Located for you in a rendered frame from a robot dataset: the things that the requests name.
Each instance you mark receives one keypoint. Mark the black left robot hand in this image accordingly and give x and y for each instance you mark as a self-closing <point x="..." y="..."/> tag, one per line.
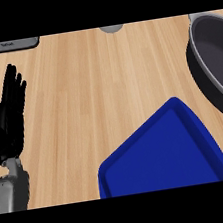
<point x="6" y="115"/>

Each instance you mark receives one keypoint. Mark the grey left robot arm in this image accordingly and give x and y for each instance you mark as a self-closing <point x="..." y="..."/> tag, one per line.
<point x="12" y="190"/>

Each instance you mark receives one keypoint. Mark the blue tray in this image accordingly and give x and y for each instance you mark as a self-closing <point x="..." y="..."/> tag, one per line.
<point x="166" y="152"/>

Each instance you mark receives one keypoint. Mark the dark grey pot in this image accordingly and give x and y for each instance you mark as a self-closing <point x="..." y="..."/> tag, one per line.
<point x="216" y="64"/>

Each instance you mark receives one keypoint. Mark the grey flat appliance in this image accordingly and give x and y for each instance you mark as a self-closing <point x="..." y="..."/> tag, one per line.
<point x="12" y="45"/>

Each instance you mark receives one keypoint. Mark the grey round object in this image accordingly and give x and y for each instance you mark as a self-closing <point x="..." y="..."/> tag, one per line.
<point x="112" y="28"/>

